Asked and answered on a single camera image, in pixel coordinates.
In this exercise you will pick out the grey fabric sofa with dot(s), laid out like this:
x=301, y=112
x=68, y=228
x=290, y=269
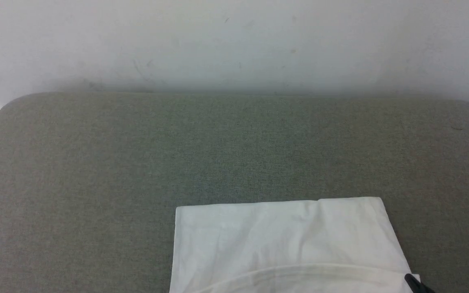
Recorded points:
x=218, y=154

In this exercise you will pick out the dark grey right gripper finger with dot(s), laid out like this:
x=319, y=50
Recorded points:
x=417, y=285

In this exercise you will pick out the white and black raglan shirt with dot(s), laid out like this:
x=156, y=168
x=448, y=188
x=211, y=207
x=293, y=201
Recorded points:
x=279, y=244

